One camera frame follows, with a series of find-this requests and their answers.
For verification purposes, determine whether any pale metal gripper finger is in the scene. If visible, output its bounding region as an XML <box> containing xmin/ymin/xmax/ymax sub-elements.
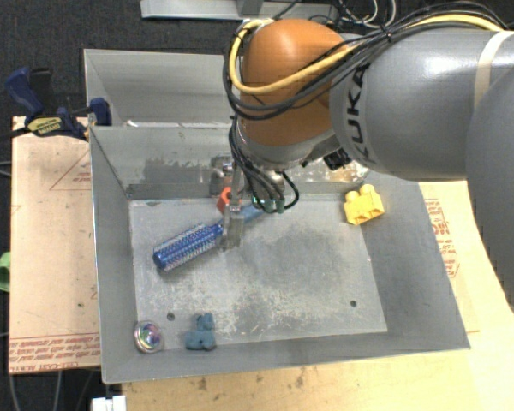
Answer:
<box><xmin>221</xmin><ymin>205</ymin><xmax>232</xmax><ymax>251</ymax></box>
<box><xmin>230</xmin><ymin>205</ymin><xmax>246</xmax><ymax>248</ymax></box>

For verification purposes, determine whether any blue round hair brush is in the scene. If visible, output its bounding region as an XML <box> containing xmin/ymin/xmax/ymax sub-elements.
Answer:
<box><xmin>152</xmin><ymin>206</ymin><xmax>266</xmax><ymax>273</ymax></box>

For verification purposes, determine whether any grey metal bin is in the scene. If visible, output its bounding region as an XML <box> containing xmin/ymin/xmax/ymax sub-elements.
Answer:
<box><xmin>83</xmin><ymin>48</ymin><xmax>471</xmax><ymax>385</ymax></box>

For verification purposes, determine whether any blue-green toy animal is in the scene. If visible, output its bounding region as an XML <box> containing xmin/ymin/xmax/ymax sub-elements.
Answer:
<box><xmin>183</xmin><ymin>313</ymin><xmax>218</xmax><ymax>352</ymax></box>

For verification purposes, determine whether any yellow toy brick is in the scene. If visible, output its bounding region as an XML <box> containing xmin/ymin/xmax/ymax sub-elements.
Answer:
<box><xmin>342</xmin><ymin>183</ymin><xmax>386</xmax><ymax>227</ymax></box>

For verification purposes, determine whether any clear iridescent glass ball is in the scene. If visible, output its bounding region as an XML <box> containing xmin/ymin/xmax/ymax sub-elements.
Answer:
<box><xmin>133</xmin><ymin>319</ymin><xmax>165</xmax><ymax>354</ymax></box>

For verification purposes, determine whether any brown cardboard board, red print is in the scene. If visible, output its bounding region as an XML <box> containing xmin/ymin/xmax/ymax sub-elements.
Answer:
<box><xmin>8</xmin><ymin>116</ymin><xmax>483</xmax><ymax>376</ymax></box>

